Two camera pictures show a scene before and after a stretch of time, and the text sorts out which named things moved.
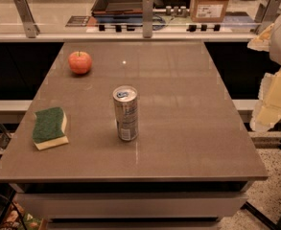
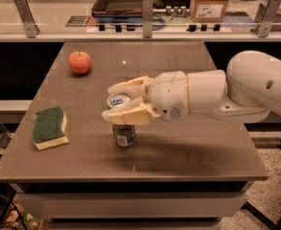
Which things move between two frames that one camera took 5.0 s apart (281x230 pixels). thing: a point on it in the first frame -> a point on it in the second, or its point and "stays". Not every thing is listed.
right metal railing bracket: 268,11 stays
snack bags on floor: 15,219 stays
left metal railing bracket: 32,28 stays
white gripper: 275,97 -> 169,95
